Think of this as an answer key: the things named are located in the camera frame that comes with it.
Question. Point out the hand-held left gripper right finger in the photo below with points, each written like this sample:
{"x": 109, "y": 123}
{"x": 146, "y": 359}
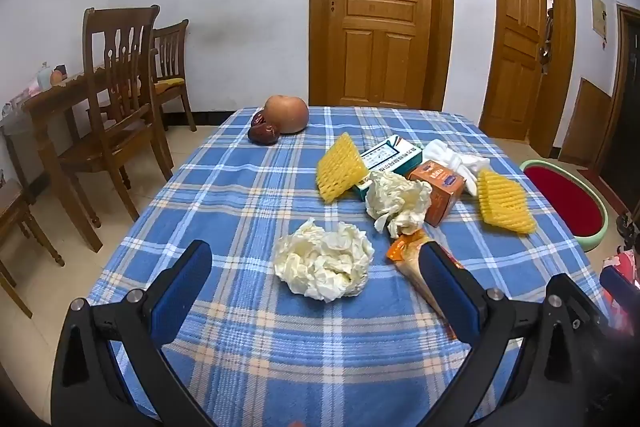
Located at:
{"x": 450, "y": 302}

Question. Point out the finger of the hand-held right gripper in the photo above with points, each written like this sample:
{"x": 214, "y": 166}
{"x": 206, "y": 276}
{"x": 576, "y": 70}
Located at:
{"x": 616, "y": 285}

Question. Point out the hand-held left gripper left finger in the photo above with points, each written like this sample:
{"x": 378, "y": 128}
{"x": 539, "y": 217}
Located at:
{"x": 182, "y": 292}

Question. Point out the orange snack wrapper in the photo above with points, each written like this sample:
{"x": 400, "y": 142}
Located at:
{"x": 410, "y": 262}

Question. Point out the red basin with green rim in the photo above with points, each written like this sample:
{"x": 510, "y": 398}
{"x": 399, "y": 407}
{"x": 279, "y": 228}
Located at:
{"x": 565, "y": 202}

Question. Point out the yellow foam fruit net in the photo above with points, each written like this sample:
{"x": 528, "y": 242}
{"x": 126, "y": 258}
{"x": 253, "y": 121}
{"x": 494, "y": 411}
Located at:
{"x": 340, "y": 167}
{"x": 505, "y": 202}

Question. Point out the white tissue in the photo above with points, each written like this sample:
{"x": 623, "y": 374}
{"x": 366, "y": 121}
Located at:
{"x": 395, "y": 199}
{"x": 320, "y": 262}

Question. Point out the red printed cloth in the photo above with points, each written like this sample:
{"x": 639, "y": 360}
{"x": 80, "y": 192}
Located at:
{"x": 620, "y": 264}

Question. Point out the dark shoe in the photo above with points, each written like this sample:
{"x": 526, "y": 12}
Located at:
{"x": 625, "y": 232}

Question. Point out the blue plaid tablecloth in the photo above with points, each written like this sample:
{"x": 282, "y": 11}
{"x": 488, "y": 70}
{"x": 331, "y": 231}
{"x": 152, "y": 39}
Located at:
{"x": 240, "y": 207}

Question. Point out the orange cardboard box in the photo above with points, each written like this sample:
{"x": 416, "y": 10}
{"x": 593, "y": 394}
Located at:
{"x": 440, "y": 192}

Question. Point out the white gloves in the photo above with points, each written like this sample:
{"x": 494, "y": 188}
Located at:
{"x": 450, "y": 157}

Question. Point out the white green medicine box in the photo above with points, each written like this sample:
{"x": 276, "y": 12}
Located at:
{"x": 395, "y": 154}

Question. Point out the dark red date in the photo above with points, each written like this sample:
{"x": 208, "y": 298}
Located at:
{"x": 262, "y": 134}
{"x": 258, "y": 118}

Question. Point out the dark entrance door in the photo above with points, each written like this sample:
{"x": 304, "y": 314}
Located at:
{"x": 625, "y": 107}

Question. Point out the round tan fruit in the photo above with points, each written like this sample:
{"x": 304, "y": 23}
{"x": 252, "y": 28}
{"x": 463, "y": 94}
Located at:
{"x": 286, "y": 114}

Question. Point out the yellow seat cushion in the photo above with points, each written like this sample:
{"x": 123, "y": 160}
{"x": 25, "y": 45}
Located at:
{"x": 167, "y": 84}

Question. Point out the wooden dining table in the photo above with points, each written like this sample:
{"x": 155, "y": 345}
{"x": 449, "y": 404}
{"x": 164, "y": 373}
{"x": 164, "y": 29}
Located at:
{"x": 55, "y": 99}

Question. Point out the wooden chair with cushion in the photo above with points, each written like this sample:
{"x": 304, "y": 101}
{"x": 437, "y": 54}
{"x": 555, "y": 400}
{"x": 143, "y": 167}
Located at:
{"x": 170, "y": 52}

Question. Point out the tall wooden chair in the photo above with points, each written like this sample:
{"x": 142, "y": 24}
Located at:
{"x": 120, "y": 57}

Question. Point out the small orange fruit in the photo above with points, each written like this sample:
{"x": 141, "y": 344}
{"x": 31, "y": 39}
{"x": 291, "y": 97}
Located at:
{"x": 57, "y": 77}

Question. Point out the pale ceramic jar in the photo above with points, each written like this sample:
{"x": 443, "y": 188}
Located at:
{"x": 44, "y": 76}

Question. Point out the wooden door with lock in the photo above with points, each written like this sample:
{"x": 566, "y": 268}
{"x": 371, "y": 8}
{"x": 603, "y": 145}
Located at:
{"x": 520, "y": 32}

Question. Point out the wooden panel door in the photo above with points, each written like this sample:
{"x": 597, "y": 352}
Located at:
{"x": 380, "y": 7}

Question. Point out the wooden wall panel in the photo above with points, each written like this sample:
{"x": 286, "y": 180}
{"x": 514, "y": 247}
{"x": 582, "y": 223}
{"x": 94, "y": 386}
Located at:
{"x": 585, "y": 122}

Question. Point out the yellowish wall notice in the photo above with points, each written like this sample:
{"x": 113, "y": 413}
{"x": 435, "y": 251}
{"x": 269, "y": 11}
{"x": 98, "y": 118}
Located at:
{"x": 598, "y": 14}

